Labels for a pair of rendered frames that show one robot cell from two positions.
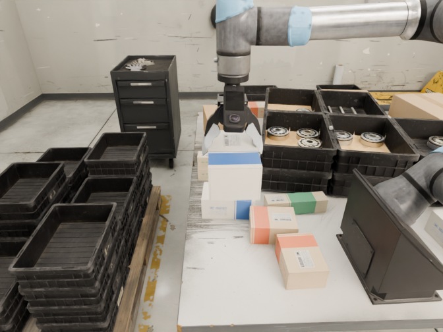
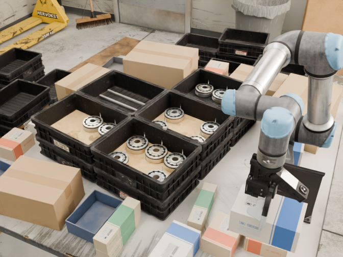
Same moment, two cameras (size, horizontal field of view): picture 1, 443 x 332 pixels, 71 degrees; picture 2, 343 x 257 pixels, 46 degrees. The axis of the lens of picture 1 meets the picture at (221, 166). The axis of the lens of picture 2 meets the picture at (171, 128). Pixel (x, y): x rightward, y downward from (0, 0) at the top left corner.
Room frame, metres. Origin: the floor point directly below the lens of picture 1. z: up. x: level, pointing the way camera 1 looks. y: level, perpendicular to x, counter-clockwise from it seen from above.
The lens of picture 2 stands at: (0.58, 0.82, 2.03)
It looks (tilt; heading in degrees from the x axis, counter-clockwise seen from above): 37 degrees down; 297
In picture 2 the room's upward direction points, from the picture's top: straight up
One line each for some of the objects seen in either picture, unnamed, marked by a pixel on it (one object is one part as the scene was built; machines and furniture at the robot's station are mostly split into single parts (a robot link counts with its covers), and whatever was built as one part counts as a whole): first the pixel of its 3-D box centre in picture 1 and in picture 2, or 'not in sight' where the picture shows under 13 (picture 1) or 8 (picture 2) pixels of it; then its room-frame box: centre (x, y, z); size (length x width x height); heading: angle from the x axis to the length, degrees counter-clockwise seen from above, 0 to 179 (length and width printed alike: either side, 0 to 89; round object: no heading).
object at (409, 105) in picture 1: (433, 120); (161, 68); (1.68, -1.22, 0.80); 0.40 x 0.30 x 0.20; 7
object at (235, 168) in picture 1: (232, 162); (267, 216); (0.69, -0.03, 1.10); 0.20 x 0.12 x 0.09; 2
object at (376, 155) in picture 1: (366, 134); (184, 116); (1.24, -0.63, 0.92); 0.40 x 0.30 x 0.02; 171
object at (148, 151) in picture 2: (309, 143); (156, 151); (1.28, -0.40, 0.86); 0.10 x 0.10 x 0.01
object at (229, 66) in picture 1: (231, 64); (271, 155); (0.71, -0.02, 1.33); 0.08 x 0.08 x 0.05
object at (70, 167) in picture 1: (65, 182); not in sight; (1.77, 1.06, 0.31); 0.40 x 0.30 x 0.34; 2
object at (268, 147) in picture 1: (295, 130); (146, 148); (1.29, -0.33, 0.92); 0.40 x 0.30 x 0.02; 171
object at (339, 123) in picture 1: (363, 144); (184, 125); (1.24, -0.63, 0.87); 0.40 x 0.30 x 0.11; 171
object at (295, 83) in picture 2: not in sight; (302, 111); (0.76, -1.11, 0.80); 0.40 x 0.30 x 0.20; 84
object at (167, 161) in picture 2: not in sight; (175, 160); (1.17, -0.38, 0.86); 0.10 x 0.10 x 0.01
